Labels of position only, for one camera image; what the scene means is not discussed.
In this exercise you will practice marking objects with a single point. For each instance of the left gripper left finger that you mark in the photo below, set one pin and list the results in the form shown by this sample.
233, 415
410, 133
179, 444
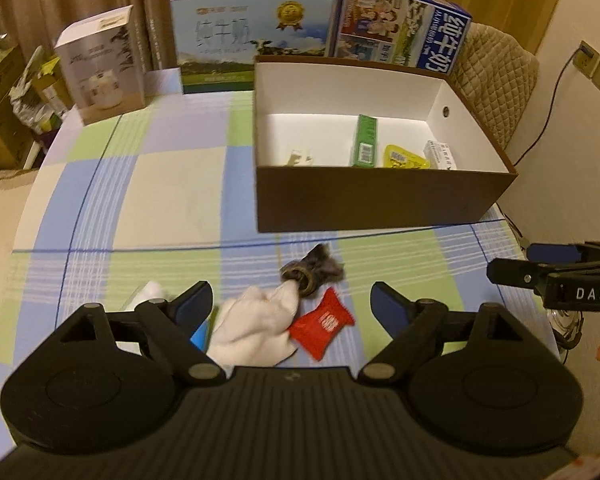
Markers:
169, 326

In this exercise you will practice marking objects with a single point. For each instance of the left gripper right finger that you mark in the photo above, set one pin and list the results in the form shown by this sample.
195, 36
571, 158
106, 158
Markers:
414, 328

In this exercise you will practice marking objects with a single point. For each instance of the white knitted cloth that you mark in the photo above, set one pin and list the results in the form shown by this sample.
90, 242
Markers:
253, 329

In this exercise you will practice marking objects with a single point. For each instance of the silver ointment box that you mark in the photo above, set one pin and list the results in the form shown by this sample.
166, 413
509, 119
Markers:
439, 155

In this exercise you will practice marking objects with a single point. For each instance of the blue ointment tube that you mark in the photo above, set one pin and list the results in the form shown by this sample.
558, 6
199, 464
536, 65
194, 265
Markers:
200, 336

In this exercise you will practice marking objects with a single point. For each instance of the metal alarm clock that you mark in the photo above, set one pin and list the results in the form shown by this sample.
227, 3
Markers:
567, 328

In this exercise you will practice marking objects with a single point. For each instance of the red candy packet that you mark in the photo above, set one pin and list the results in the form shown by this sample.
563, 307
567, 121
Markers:
316, 330

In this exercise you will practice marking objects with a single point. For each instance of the grey fur scrunchie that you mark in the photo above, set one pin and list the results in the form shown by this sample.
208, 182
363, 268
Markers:
312, 271

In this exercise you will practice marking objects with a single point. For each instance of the checkered bed sheet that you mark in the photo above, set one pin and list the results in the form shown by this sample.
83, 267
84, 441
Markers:
166, 195

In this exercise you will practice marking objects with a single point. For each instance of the yellow snack packet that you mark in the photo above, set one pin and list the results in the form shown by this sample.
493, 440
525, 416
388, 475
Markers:
395, 157

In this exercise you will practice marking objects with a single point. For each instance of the green small carton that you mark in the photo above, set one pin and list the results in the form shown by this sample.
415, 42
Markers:
364, 148

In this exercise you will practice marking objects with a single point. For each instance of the beige quilted cushion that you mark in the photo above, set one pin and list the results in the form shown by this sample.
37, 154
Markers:
497, 77

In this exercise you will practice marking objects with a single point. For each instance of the brown open cardboard box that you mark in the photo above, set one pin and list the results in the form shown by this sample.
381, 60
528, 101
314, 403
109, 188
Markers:
342, 145

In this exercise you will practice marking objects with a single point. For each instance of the cardboard box with tissues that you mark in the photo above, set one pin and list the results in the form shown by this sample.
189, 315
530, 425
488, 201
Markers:
34, 101

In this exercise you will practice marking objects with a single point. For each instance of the white appliance box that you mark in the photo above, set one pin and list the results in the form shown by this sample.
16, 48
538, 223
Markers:
100, 61

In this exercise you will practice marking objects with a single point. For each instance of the light blue milk carton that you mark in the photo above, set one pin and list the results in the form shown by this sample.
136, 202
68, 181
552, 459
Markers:
216, 41

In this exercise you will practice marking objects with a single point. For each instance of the dark blue milk carton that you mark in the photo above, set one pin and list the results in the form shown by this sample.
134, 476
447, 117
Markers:
423, 34

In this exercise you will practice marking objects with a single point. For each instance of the wall power socket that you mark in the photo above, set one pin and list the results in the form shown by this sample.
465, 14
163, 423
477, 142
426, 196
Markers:
587, 62

